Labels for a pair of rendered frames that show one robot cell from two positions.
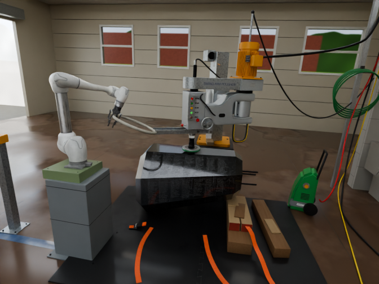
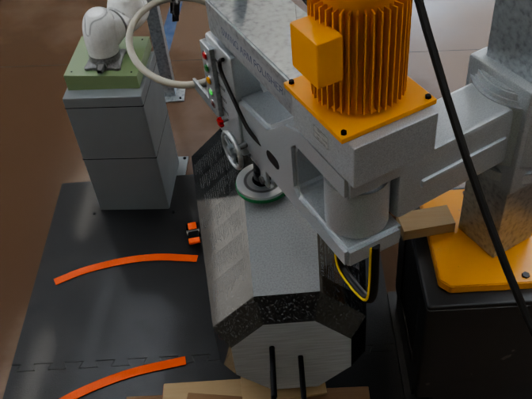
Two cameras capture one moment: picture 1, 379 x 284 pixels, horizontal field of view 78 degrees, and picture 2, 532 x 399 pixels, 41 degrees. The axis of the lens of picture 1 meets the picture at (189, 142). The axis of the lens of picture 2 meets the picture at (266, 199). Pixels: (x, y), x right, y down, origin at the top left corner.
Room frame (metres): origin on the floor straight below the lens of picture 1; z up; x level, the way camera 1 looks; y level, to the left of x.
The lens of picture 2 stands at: (2.60, -2.08, 2.83)
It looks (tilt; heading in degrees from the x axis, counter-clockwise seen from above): 45 degrees down; 87
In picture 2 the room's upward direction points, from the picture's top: 6 degrees counter-clockwise
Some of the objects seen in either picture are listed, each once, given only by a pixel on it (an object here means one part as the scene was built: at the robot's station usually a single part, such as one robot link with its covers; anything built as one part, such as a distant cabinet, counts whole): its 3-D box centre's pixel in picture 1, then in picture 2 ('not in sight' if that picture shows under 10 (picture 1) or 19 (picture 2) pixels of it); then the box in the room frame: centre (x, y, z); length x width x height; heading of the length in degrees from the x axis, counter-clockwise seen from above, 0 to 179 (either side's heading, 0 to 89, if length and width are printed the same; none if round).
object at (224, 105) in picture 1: (223, 111); (305, 155); (2.83, -0.40, 1.32); 0.74 x 0.23 x 0.49; 111
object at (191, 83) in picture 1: (222, 85); (298, 66); (2.83, -0.35, 1.63); 0.96 x 0.25 x 0.17; 111
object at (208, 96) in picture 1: (223, 102); (474, 129); (3.35, -0.46, 1.38); 0.74 x 0.34 x 0.25; 24
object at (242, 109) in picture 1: (242, 108); (356, 194); (2.94, -0.64, 1.36); 0.19 x 0.19 x 0.20
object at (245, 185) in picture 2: (191, 147); (262, 180); (2.70, -0.02, 0.89); 0.21 x 0.21 x 0.01
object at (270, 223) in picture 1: (272, 226); not in sight; (2.30, -0.98, 0.13); 0.25 x 0.10 x 0.01; 3
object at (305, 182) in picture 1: (307, 179); not in sight; (2.95, -1.62, 0.43); 0.35 x 0.35 x 0.87; 68
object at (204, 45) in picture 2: (190, 107); (213, 78); (2.57, 0.00, 1.39); 0.08 x 0.03 x 0.28; 111
